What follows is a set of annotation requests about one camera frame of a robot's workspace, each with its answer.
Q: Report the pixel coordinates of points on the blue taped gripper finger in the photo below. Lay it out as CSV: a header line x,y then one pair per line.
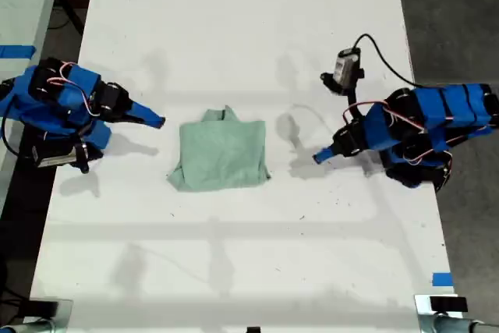
x,y
146,111
326,150
150,122
323,159

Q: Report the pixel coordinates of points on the pale green T-shirt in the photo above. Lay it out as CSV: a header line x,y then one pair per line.
x,y
222,153

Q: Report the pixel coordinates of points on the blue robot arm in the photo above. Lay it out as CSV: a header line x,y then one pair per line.
x,y
448,108
74,89

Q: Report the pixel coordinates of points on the long blue tape strip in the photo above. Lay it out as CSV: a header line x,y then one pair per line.
x,y
17,51

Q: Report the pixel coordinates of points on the pale side table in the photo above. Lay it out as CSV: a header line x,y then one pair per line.
x,y
19,5

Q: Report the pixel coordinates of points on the short blue tape strip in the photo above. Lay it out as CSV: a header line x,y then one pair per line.
x,y
442,279

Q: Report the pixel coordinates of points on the tiny black edge clip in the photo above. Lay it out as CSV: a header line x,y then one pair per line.
x,y
253,330

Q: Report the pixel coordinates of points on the small black box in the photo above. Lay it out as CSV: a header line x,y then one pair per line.
x,y
43,307
448,304

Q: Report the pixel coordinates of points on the metal pipe clamp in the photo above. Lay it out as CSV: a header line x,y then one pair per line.
x,y
448,324
35,325

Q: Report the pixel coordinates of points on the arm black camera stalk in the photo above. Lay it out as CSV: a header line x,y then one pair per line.
x,y
354,105

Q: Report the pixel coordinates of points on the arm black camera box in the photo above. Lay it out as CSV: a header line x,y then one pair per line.
x,y
58,159
345,69

